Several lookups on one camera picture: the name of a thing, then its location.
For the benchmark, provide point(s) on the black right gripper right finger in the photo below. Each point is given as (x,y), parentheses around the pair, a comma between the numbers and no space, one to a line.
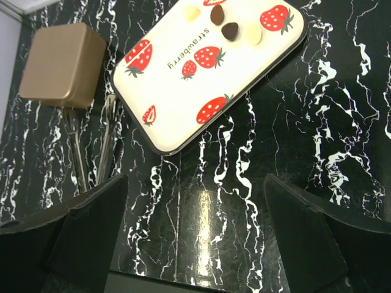
(325,247)

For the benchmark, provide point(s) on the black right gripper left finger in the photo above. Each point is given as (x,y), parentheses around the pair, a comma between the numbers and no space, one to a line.
(72,241)

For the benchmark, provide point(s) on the round white chocolate right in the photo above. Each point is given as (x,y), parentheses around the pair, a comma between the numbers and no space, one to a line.
(253,34)

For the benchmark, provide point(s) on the heart dark chocolate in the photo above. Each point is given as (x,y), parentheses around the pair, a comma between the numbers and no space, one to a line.
(230,31)

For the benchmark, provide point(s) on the small white chocolate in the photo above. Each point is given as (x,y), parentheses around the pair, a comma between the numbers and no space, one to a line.
(191,13)

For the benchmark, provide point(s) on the strawberry print tray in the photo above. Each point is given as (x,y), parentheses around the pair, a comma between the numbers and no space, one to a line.
(180,77)

